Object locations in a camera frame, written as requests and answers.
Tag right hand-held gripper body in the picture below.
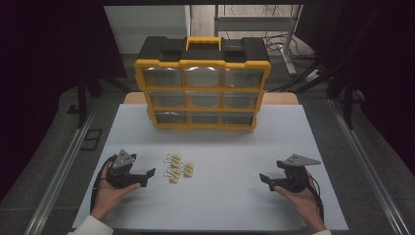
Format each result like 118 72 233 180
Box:
275 154 322 194

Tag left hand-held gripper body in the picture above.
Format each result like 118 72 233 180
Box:
106 149 145 190

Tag clear plastic drawer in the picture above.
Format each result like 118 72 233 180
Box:
149 91 186 109

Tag yellow black organizer case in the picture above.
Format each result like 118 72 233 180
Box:
134 35 272 132

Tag person's left hand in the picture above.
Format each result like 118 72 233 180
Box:
90 165 142 223

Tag person's right hand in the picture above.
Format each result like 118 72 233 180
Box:
273 178 327 234

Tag white table sheet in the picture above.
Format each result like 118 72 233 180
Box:
71 103 349 232

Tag black metal stand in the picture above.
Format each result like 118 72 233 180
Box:
67 68 131 129
326 74 366 130

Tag set of clear drawers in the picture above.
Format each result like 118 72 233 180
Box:
141 67 264 125

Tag white cabinet panel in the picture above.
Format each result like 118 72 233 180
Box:
104 4 192 55

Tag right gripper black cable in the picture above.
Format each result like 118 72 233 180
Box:
304 174 326 223

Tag aluminium floor rail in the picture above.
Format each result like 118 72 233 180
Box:
327 97 412 235
23 107 99 235

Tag black floor cables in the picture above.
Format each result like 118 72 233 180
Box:
262 30 316 62

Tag grey metal desk frame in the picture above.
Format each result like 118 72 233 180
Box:
213 4 304 76

